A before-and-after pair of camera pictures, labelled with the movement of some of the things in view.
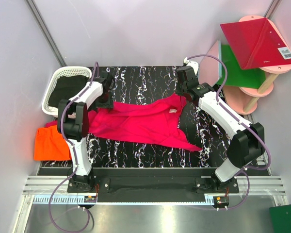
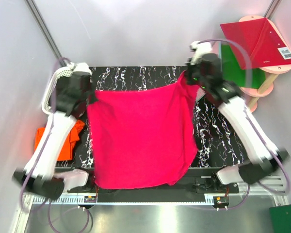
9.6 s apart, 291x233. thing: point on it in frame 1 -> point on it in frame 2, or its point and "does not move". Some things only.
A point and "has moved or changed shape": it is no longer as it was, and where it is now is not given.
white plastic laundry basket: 69,70 does not move
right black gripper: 177,85 -> 189,68
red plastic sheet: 257,43 does not move
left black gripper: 108,105 -> 92,88
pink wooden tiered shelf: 246,99 does not move
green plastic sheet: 251,77 does not move
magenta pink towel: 156,119 has moved or changed shape
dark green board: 285,218 does not move
